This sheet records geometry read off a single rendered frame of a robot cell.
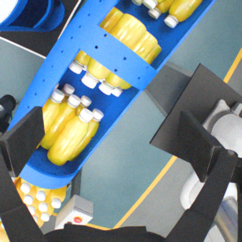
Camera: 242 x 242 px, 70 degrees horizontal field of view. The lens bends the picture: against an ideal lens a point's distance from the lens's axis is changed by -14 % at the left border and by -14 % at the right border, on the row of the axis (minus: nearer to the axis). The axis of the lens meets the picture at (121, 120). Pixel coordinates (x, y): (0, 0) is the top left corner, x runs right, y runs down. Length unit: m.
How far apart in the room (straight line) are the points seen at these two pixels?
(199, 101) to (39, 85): 0.57
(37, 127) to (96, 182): 2.07
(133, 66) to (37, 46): 1.21
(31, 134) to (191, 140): 0.13
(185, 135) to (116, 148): 1.81
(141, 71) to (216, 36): 1.57
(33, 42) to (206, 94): 1.27
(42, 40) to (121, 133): 1.10
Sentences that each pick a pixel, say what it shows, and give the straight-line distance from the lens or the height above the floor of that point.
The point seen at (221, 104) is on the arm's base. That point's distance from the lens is 0.82.
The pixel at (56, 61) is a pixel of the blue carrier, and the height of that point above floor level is 1.19.
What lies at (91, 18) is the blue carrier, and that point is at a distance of 0.47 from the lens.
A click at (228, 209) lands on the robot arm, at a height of 1.36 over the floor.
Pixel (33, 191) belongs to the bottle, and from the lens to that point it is 0.90.
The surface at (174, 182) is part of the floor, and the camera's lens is 2.45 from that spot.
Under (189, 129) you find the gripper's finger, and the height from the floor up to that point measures 1.53.
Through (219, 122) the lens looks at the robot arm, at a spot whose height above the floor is 1.10.
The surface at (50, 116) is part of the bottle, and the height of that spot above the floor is 1.14.
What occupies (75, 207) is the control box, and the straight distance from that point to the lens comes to 0.90.
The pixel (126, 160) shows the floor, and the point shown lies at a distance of 2.07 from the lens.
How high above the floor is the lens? 1.67
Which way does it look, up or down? 65 degrees down
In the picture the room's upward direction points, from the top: 165 degrees clockwise
